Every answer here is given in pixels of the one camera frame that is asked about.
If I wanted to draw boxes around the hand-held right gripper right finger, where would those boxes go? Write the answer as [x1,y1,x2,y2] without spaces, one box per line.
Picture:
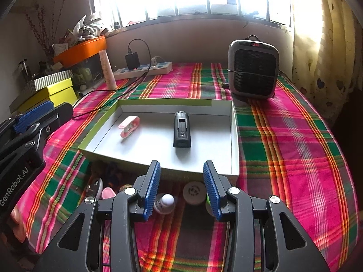
[203,160,331,272]

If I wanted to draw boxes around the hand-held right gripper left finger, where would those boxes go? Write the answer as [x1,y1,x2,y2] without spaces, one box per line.
[32,160,161,272]

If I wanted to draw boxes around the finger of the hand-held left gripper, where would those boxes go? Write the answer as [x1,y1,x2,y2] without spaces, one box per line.
[0,100,55,141]
[28,103,73,154]

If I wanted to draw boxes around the small white ball-top bottle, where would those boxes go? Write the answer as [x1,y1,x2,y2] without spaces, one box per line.
[153,193,176,214]

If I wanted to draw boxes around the green-sided white cardboard box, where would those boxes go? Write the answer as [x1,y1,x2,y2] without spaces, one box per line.
[78,99,240,182]

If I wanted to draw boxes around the dark blue plush toy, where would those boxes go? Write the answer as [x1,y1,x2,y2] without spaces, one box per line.
[93,161,128,186]

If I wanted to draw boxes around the black oval case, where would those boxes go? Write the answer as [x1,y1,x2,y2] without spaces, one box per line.
[86,177,103,202]

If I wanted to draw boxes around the person's left hand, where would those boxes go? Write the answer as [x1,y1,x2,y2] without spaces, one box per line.
[8,207,29,243]

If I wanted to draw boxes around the white round disc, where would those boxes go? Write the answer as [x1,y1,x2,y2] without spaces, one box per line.
[182,182,206,204]

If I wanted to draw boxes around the yellow cardboard box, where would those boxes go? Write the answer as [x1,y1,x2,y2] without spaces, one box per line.
[10,78,78,114]

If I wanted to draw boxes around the green striped box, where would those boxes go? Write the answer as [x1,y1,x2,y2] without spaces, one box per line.
[23,69,74,91]

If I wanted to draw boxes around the green jar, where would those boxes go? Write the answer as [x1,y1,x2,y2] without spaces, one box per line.
[71,65,94,87]

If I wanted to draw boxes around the dark container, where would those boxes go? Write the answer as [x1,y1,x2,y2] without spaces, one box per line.
[18,59,33,83]

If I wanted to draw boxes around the cream cosmetic tube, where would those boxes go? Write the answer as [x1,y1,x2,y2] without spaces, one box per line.
[99,49,117,90]

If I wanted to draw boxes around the black rectangular device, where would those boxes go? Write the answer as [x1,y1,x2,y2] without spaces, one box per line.
[173,111,193,148]

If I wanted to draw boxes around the pink folding clip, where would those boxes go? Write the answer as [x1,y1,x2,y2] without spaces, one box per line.
[118,116,140,138]

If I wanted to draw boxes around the orange storage box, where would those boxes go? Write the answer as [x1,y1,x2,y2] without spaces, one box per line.
[53,35,107,67]

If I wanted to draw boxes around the plaid blanket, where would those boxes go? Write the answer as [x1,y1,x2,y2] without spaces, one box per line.
[17,62,359,272]

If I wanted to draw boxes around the dried flower branches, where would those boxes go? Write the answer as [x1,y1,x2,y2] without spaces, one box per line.
[25,0,66,60]

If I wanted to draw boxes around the black charger adapter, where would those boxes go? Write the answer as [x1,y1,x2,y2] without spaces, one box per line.
[125,51,140,70]

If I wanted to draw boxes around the white crumpled bag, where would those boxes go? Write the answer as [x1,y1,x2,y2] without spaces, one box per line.
[72,14,107,40]

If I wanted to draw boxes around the white power strip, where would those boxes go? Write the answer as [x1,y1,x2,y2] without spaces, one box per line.
[113,61,173,80]

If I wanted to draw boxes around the grey portable heater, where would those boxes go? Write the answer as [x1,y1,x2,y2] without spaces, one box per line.
[228,35,280,100]

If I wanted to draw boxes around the heart print curtain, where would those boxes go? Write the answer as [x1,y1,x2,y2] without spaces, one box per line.
[292,0,363,119]

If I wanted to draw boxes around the black charger cable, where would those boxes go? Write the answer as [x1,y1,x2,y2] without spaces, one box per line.
[72,39,152,119]

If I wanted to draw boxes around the black window handle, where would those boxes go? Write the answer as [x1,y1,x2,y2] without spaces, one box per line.
[244,11,260,29]

